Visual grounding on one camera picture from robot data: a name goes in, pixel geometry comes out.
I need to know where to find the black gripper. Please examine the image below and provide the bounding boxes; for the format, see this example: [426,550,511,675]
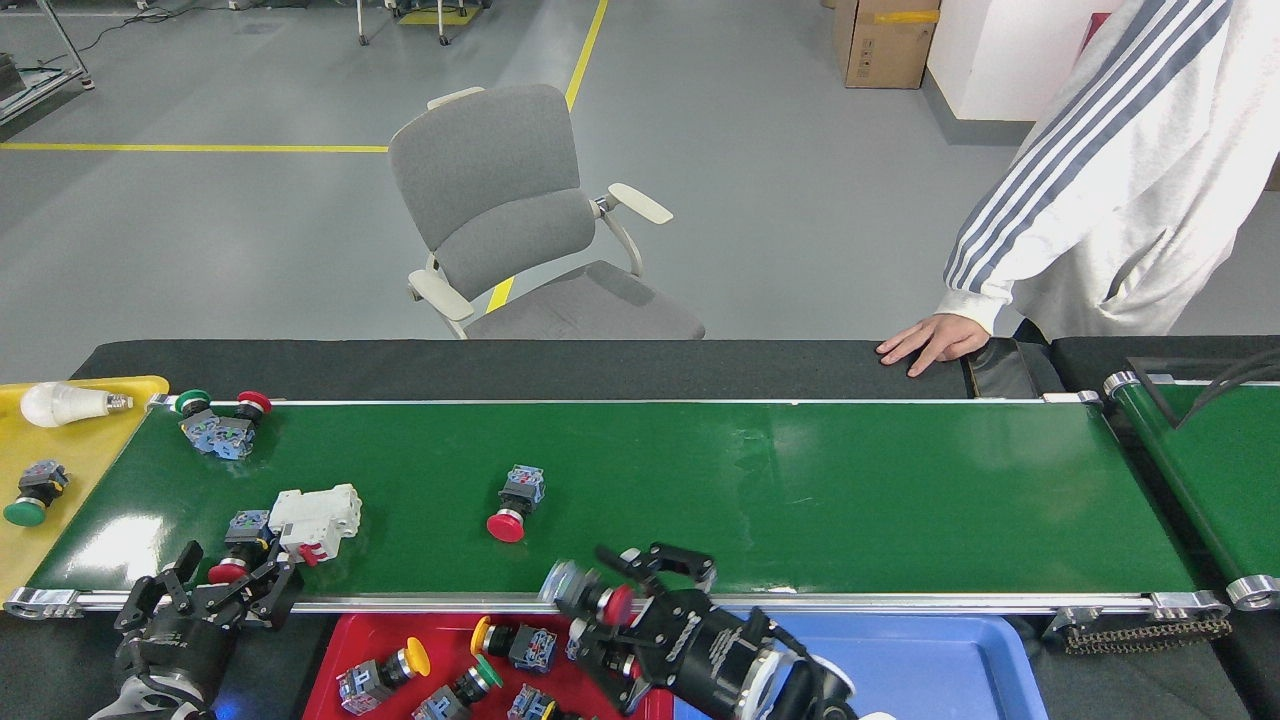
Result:
[570,545,781,716]
[115,540,301,701]

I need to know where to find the red push button switch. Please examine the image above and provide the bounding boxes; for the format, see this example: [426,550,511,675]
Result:
[487,465,546,544]
[208,510,273,586]
[215,390,273,461]
[545,560,636,626]

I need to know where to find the yellow push button switch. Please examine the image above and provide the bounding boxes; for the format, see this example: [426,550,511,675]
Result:
[337,637,431,716]
[470,615,558,673]

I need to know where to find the white circuit breaker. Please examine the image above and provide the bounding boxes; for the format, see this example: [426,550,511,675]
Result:
[268,484,363,568]

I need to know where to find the yellow plastic tray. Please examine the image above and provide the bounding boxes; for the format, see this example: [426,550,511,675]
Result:
[0,375,171,601]

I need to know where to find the long green conveyor belt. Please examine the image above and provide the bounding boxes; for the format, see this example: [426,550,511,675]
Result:
[3,392,1231,621]

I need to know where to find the red plastic tray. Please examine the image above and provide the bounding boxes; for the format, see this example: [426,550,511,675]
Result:
[302,612,676,720]

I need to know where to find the blue plastic tray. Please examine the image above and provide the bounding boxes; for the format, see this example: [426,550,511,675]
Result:
[672,612,1049,720]

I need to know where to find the short green conveyor belt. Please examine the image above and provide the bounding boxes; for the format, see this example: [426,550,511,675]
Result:
[1103,372,1280,611]

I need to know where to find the person's right hand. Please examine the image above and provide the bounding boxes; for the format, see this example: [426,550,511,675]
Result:
[877,313,993,378]

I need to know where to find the white light bulb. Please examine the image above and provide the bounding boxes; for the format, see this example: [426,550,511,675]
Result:
[20,382,134,429]

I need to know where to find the black box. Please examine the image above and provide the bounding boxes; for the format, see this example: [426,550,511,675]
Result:
[965,338,1051,399]

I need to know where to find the grey office chair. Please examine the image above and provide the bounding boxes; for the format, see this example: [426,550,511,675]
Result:
[388,83,706,341]

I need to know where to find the white wheeled rack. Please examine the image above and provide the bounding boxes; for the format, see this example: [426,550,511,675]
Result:
[230,0,371,46]

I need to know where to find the brown cardboard box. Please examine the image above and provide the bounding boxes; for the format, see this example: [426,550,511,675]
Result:
[833,0,941,89]

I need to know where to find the person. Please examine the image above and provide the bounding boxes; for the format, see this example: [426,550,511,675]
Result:
[877,0,1280,378]

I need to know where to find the black drive chain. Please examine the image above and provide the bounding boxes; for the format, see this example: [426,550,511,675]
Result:
[1045,610,1233,656]

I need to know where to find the black cable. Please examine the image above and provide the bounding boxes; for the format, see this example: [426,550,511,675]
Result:
[1190,365,1280,428]
[1188,350,1280,428]

